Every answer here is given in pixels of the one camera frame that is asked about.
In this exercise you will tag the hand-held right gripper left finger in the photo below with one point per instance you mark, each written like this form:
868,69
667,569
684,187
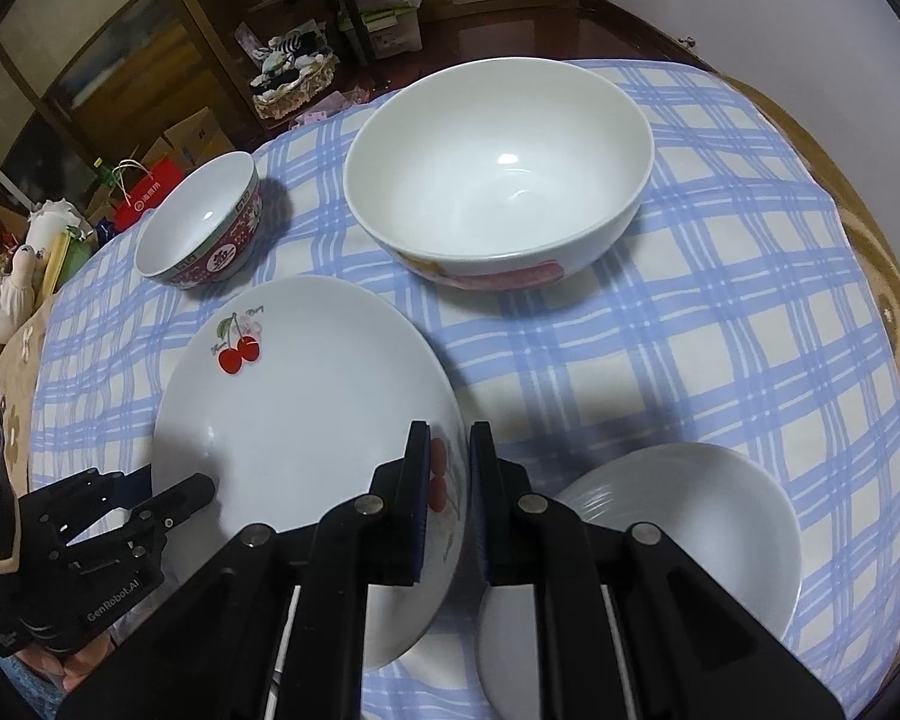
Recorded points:
412,532

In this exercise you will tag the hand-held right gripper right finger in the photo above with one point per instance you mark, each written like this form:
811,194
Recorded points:
495,532

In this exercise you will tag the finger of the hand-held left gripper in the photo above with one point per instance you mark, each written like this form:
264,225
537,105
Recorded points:
191,493
67,499

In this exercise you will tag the large white cherry plate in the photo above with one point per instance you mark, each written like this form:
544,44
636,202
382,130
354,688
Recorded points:
307,405

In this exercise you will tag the medium red patterned bowl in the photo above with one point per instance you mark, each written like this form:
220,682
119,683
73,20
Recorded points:
705,510

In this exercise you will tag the small red patterned bowl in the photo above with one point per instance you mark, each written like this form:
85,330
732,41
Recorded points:
195,217

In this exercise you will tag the large white printed bowl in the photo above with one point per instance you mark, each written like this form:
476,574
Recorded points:
495,165

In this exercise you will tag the person's left hand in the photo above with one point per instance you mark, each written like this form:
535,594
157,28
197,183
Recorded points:
60,671

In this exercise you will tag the pink plush toy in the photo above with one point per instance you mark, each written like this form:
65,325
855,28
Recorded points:
7,292

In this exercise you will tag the green yellow cushion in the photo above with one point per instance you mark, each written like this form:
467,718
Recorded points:
64,262

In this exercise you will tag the white frilly plush toy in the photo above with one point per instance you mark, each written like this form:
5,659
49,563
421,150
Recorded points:
52,217

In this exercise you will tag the red paper bag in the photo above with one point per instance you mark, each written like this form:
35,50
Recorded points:
146,199

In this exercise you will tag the blue plaid cloth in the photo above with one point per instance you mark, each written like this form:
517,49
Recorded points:
720,330

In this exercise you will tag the green bottle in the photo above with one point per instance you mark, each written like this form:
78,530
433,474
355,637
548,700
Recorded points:
105,176

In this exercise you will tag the small cardboard box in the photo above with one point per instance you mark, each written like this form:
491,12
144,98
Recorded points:
199,135

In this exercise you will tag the pink floral fabric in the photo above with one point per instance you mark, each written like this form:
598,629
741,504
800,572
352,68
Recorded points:
330,106

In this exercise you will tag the wicker basket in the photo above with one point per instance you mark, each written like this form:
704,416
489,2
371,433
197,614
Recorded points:
300,94

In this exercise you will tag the black white striped cloth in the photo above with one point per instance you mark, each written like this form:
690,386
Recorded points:
292,52

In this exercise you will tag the wooden wardrobe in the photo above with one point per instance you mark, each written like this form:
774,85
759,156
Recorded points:
157,37

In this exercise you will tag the wooden corner shelf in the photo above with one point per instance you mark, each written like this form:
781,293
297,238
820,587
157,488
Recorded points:
270,15

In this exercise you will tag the dark side table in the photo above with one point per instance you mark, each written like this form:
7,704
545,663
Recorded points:
354,22

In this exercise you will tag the plastic storage box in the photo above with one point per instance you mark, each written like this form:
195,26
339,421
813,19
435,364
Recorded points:
394,30

